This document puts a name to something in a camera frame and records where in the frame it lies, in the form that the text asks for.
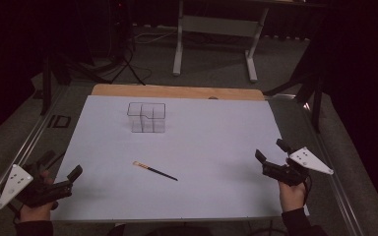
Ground white table sheet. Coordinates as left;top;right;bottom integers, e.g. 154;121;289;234
50;94;310;222

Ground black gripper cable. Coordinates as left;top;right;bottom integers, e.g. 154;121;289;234
302;178;312;207

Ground black tripod stand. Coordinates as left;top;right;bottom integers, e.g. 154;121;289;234
106;0;147;87

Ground clear plastic compartment organizer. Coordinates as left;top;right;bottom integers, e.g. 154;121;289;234
126;101;167;134

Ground white metal desk frame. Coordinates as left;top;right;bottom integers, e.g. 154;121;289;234
171;0;327;84

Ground white floor cable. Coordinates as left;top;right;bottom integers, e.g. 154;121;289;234
133;29;179;46

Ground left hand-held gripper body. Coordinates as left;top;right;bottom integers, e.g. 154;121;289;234
0;163;74;210

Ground black metal stand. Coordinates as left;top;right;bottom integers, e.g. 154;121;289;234
40;53;112;116
263;30;327;134

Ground black chopstick with tan handle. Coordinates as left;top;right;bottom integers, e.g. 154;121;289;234
132;160;179;182

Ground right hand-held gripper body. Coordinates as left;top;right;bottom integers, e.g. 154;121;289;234
261;147;335;187

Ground person's left hand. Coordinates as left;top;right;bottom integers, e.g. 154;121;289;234
19;170;59;223

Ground metal rail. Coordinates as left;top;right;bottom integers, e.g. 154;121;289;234
265;92;366;236
0;84;67;232

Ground person's right hand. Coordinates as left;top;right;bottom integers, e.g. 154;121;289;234
278;178;310;213

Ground black rectangular bracket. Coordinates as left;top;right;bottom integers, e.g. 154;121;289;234
46;114;72;130

